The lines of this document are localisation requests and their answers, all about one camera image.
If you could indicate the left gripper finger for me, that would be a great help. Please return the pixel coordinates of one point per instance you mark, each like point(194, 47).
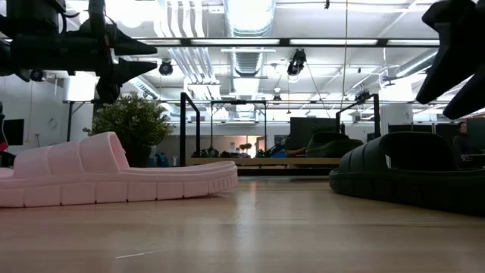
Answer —
point(129, 46)
point(127, 72)

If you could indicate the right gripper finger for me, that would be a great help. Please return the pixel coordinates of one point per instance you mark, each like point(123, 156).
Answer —
point(470, 100)
point(451, 68)

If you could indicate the pink rubber slide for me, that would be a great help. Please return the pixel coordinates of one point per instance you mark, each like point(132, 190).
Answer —
point(113, 182)

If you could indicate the black rubber slide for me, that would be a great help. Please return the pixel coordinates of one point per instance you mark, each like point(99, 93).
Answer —
point(379, 182)
point(333, 148)

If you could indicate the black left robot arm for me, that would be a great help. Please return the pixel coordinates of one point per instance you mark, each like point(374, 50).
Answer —
point(34, 15)

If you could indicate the black hanging spotlight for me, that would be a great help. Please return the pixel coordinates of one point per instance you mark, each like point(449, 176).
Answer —
point(165, 68)
point(296, 62)

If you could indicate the person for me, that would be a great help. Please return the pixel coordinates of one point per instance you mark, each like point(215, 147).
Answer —
point(462, 146)

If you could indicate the small green potted plant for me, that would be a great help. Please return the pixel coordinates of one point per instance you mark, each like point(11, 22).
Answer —
point(132, 121)

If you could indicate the black room divider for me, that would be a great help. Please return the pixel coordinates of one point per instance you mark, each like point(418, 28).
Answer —
point(417, 128)

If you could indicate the red black chair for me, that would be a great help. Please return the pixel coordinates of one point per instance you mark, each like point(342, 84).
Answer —
point(3, 146)

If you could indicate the large black screen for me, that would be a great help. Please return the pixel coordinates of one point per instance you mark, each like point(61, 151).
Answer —
point(314, 123)

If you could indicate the black wall monitor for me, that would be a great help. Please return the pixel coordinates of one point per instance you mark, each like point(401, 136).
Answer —
point(13, 132)

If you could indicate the silver ceiling air duct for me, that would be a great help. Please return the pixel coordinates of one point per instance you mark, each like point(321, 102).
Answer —
point(248, 15)

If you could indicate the black aluminium rig frame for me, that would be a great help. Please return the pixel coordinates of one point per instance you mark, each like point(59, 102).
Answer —
point(284, 42)

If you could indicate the wooden shelf with black frame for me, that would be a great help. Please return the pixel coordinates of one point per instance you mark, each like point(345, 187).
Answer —
point(265, 161)

